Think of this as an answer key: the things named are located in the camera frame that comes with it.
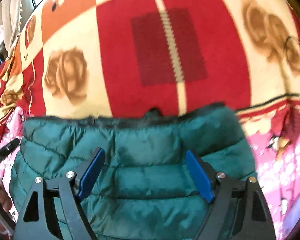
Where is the dark green puffer jacket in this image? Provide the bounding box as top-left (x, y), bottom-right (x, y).
top-left (9, 104), bottom-right (256, 239)

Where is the pink penguin bed sheet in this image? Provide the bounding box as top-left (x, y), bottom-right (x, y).
top-left (0, 110), bottom-right (300, 239)

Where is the red orange rose blanket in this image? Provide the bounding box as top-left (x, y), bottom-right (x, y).
top-left (0, 0), bottom-right (300, 140)

